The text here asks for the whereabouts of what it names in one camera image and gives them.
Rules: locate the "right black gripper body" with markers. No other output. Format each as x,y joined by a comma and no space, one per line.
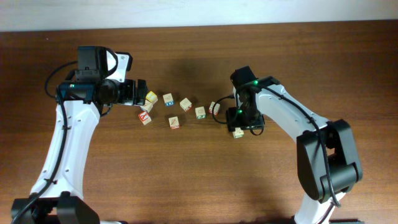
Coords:
243,118

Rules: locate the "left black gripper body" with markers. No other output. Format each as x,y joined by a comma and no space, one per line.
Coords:
125,92

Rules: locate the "yellow W wooden block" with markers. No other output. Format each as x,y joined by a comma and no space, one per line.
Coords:
238,133

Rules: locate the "red edged wooden block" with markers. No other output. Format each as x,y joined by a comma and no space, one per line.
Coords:
214,108

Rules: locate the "green edged wooden block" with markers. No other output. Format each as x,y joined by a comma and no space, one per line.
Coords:
200,112

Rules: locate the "number four wooden block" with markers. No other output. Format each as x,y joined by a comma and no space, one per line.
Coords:
186,104

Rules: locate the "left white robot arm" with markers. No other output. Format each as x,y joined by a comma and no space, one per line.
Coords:
85,96

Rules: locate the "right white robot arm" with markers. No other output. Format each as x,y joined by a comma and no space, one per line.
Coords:
328,164

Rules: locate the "carrot picture wooden block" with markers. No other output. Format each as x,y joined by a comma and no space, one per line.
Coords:
147,106

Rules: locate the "yellow top wooden block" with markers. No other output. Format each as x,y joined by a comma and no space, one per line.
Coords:
152,97

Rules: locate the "red letter wooden block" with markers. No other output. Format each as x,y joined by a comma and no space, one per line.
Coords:
144,117

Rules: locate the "blue edged wooden block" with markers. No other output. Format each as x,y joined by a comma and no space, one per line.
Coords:
168,99

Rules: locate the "leaf picture wooden block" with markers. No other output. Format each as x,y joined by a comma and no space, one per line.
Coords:
174,122

